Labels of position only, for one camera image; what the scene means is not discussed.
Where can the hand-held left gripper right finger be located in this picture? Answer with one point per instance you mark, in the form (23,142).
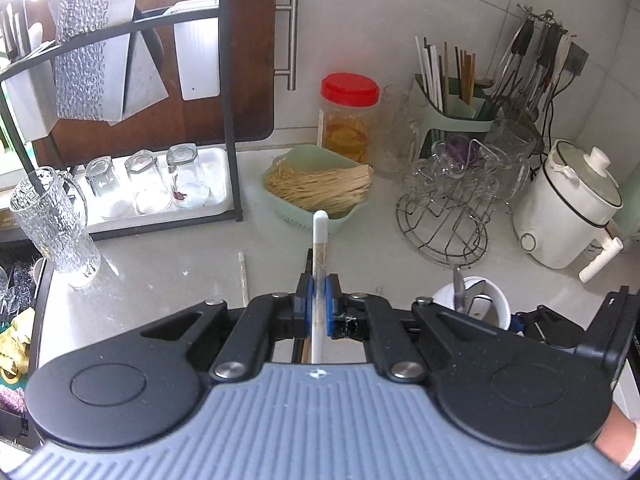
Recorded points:
(329,310)

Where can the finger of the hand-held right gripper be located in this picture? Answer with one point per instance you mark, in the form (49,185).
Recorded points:
(560,332)

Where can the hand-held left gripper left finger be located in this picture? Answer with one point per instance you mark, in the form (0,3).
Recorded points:
(310,307)

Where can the wooden chopstick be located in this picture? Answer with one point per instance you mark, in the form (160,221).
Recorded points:
(303,352)

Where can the white ceramic mug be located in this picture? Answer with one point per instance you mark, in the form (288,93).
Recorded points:
(500,310)

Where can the white chopstick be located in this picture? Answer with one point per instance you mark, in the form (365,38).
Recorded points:
(243,280)
(320,240)

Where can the metal spoon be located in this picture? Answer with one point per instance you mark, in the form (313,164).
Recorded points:
(458,290)

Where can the hanging kitchen utensils set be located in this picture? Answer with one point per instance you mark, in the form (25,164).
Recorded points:
(530,60)

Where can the green plastic basket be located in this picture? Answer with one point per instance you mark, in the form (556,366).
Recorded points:
(295,215)

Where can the white electric cooker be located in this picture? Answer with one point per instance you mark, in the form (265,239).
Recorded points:
(555,220)

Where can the bundle of dried noodles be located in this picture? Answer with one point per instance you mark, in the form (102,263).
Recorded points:
(320,187)

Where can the green kettle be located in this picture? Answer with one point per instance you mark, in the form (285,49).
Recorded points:
(631,200)

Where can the cluster of small glass cups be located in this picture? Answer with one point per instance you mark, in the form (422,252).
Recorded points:
(425,180)

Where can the white tray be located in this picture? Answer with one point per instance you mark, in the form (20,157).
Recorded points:
(217,175)

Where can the glass cup with red mark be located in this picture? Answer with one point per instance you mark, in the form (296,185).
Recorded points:
(187,175)

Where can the red-lidded plastic jar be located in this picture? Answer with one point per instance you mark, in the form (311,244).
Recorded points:
(350,120)

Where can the tall clear glass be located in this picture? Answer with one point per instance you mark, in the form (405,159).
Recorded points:
(400,130)

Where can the glass pitcher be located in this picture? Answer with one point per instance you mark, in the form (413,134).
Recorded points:
(510,145)

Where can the clear glass cup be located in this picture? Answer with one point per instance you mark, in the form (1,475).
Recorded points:
(107,187)
(147,182)

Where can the purple plastic cup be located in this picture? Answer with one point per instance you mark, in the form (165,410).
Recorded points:
(457,147)

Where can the black metal shelf rack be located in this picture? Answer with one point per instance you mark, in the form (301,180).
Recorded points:
(230,110)

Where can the green utensil holder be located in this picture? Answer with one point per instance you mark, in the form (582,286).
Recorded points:
(440,120)

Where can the wooden cabinet door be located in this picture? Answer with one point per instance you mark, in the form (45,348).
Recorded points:
(250,60)

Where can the bundle of upright chopsticks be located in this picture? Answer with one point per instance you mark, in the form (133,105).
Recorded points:
(440,70)

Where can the textured glass mug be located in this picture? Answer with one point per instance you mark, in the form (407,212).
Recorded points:
(55,230)

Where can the white rectangular box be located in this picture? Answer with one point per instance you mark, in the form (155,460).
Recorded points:
(197,55)

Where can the yellow cloth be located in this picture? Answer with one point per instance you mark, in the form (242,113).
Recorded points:
(17,340)

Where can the textured silver panel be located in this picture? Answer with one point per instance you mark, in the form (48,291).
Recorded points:
(85,60)

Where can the wall socket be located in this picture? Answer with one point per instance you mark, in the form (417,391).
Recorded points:
(576,57)

